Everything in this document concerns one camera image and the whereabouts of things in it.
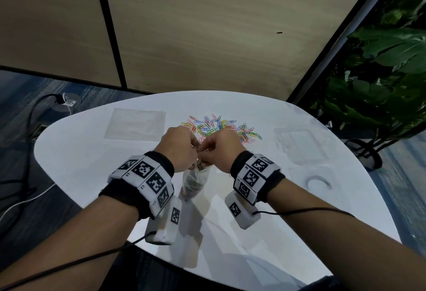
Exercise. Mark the person's right hand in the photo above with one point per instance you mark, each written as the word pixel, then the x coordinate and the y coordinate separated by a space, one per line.
pixel 221 149

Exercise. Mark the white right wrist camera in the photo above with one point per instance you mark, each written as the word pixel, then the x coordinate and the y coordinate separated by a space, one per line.
pixel 241 211

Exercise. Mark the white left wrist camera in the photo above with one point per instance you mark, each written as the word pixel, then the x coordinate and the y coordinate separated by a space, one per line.
pixel 164 224

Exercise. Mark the clear plastic box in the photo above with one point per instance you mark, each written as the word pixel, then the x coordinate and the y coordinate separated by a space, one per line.
pixel 319 187

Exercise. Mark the right marker wristband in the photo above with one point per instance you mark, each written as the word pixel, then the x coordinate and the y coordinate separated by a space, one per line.
pixel 256 177

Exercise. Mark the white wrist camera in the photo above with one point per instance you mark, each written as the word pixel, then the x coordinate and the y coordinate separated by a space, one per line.
pixel 241 211
pixel 164 224

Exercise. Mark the person's left forearm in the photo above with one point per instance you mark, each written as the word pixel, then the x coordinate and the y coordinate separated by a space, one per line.
pixel 60 254

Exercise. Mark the black plant stand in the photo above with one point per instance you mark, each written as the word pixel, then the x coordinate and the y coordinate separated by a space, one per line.
pixel 366 152

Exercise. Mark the clear plastic box lid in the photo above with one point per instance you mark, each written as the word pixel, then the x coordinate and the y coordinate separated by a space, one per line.
pixel 299 144

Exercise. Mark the pile of coloured paper clips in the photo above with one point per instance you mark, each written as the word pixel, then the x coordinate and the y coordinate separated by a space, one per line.
pixel 219 127

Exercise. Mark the person's left hand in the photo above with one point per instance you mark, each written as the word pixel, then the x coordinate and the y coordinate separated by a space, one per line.
pixel 178 147

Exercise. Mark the person's right forearm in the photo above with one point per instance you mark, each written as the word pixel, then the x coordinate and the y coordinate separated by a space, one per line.
pixel 349 244

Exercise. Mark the clear plastic bag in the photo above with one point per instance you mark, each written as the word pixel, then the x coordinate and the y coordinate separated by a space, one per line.
pixel 194 184
pixel 136 124

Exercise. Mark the marker wristband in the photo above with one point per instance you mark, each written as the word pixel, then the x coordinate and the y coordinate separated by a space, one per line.
pixel 256 177
pixel 139 184

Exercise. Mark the metal floor outlet box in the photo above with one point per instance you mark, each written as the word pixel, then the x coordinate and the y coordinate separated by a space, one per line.
pixel 39 130

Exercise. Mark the left marker wristband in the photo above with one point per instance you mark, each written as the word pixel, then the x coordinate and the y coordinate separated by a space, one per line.
pixel 139 184

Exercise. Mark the green leafy plant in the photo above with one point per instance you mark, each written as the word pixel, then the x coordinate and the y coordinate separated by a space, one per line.
pixel 372 87

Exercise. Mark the floor power socket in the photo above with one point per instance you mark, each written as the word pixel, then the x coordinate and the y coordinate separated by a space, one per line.
pixel 68 101

